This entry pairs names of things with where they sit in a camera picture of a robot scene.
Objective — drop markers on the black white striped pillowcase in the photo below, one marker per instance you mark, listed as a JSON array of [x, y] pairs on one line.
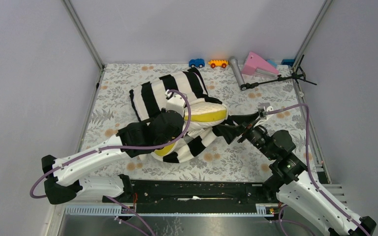
[[149, 98]]

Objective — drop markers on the left aluminium frame post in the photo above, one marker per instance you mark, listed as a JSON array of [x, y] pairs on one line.
[[83, 33]]

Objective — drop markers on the grey microphone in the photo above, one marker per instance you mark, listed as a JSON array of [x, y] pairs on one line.
[[233, 62]]

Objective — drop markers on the yellow white pillow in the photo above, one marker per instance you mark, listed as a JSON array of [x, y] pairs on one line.
[[204, 115]]

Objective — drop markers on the floral patterned table mat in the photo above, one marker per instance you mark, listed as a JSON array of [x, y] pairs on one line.
[[219, 161]]

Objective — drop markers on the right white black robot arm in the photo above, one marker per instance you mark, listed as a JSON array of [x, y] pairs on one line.
[[292, 182]]

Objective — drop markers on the dark blue block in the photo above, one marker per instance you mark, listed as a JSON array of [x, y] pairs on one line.
[[289, 62]]

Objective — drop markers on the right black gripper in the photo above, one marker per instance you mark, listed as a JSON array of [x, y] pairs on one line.
[[229, 132]]

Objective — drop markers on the right aluminium frame post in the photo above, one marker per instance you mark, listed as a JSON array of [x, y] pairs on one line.
[[317, 21]]

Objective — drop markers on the light blue block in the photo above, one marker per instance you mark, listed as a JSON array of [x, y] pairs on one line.
[[271, 62]]

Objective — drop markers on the orange yellow toy car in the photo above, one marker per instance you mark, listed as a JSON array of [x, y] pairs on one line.
[[218, 63]]

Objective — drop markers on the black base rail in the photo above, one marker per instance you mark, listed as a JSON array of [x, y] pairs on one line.
[[196, 197]]

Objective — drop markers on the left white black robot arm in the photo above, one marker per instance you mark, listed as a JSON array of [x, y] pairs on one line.
[[69, 177]]

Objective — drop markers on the aluminium frame post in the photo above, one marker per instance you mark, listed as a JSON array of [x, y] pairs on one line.
[[83, 33], [317, 21]]

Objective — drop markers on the pink triangular block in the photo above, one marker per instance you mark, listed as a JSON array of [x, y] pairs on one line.
[[256, 64]]

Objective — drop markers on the blue toy car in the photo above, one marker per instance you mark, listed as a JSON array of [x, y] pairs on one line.
[[199, 63]]

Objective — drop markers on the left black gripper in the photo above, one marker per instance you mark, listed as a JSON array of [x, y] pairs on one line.
[[179, 132]]

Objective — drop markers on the black mini tripod stand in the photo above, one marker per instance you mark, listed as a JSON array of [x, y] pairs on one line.
[[297, 75]]

